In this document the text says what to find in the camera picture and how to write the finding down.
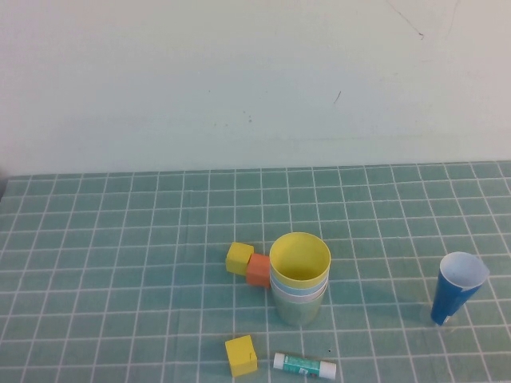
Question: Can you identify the teal checked tablecloth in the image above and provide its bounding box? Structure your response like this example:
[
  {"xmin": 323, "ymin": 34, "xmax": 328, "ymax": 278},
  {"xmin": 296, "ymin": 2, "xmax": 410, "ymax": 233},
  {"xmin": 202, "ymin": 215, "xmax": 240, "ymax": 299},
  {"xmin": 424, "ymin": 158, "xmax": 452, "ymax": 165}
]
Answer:
[{"xmin": 0, "ymin": 160, "xmax": 511, "ymax": 383}]

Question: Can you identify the notched yellow cube block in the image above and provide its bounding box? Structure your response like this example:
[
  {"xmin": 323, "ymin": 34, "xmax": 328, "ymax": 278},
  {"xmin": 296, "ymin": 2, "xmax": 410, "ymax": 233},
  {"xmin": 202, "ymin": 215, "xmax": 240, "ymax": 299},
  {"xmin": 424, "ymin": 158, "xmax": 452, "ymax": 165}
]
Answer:
[{"xmin": 224, "ymin": 334, "xmax": 258, "ymax": 379}]

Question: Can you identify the small yellow cube block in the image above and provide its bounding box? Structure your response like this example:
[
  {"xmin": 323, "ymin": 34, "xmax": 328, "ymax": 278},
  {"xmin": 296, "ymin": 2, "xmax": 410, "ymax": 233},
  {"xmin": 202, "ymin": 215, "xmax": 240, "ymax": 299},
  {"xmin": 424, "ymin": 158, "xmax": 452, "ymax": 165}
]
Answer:
[{"xmin": 224, "ymin": 242, "xmax": 255, "ymax": 276}]

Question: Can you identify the orange cube block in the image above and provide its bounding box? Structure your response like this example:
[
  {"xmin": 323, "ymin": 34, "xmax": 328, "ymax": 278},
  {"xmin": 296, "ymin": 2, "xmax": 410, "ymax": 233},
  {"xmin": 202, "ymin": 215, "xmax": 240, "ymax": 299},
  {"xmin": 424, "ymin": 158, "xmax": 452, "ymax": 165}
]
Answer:
[{"xmin": 245, "ymin": 254, "xmax": 273, "ymax": 289}]

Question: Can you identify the pink plastic cup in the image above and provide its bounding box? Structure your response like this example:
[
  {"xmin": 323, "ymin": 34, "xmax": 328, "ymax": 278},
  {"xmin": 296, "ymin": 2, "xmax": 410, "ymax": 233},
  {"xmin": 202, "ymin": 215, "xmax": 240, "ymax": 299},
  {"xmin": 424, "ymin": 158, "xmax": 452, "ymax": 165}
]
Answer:
[{"xmin": 271, "ymin": 281, "xmax": 329, "ymax": 306}]

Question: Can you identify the light blue plastic cup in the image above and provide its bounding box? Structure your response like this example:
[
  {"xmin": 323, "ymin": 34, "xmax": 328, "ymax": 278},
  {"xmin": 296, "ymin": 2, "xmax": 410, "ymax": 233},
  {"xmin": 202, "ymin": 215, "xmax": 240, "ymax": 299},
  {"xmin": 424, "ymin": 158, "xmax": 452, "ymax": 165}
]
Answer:
[{"xmin": 270, "ymin": 270, "xmax": 331, "ymax": 298}]

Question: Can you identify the dark blue paper cone cup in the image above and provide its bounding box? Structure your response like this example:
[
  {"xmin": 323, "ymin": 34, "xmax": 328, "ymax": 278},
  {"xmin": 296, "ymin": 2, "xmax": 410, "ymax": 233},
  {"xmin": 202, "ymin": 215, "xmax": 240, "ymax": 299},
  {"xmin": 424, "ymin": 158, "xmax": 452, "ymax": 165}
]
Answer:
[{"xmin": 430, "ymin": 251, "xmax": 491, "ymax": 326}]

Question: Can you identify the yellow plastic cup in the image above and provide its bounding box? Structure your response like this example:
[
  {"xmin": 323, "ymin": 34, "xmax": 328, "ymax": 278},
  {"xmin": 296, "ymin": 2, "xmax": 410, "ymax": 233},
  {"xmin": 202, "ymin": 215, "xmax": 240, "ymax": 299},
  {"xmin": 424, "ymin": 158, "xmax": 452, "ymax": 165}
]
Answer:
[{"xmin": 268, "ymin": 231, "xmax": 332, "ymax": 290}]

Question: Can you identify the pale green plastic cup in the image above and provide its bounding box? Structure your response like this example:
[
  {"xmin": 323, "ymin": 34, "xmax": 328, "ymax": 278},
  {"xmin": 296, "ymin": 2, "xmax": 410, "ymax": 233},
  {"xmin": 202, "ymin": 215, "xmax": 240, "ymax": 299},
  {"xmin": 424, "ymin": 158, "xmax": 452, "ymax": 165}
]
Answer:
[{"xmin": 273, "ymin": 290, "xmax": 326, "ymax": 326}]

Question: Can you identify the white green glue stick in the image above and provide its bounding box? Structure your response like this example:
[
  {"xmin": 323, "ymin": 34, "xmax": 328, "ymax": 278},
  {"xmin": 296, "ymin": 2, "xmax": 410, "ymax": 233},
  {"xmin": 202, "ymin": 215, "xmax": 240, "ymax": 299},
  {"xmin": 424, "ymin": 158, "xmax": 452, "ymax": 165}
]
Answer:
[{"xmin": 272, "ymin": 352, "xmax": 338, "ymax": 379}]

